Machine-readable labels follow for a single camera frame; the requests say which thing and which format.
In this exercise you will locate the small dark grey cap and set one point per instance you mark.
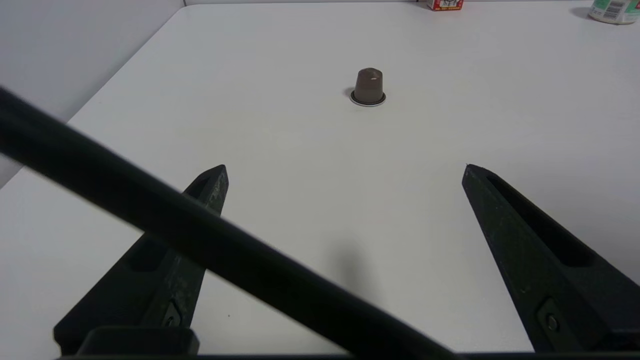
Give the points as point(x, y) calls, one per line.
point(369, 85)

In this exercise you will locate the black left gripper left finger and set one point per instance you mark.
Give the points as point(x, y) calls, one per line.
point(140, 285)

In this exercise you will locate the gold-lid tin can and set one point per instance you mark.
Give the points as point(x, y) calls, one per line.
point(614, 10)

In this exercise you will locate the red milk carton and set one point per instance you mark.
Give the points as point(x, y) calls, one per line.
point(445, 4)

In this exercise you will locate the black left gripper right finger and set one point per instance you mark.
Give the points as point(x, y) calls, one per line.
point(540, 260)

